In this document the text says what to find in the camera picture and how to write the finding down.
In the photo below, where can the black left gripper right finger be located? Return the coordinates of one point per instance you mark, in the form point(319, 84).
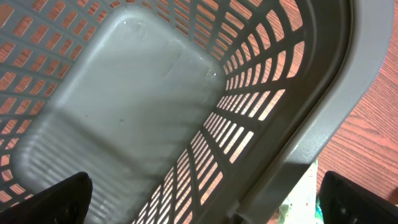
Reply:
point(343, 201)

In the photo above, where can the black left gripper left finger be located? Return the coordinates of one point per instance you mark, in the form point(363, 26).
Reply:
point(65, 202)

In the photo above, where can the grey plastic mesh basket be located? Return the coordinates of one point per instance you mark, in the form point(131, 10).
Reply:
point(179, 111)

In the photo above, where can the light green wipes packet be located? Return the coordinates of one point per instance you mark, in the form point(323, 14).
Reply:
point(302, 205)

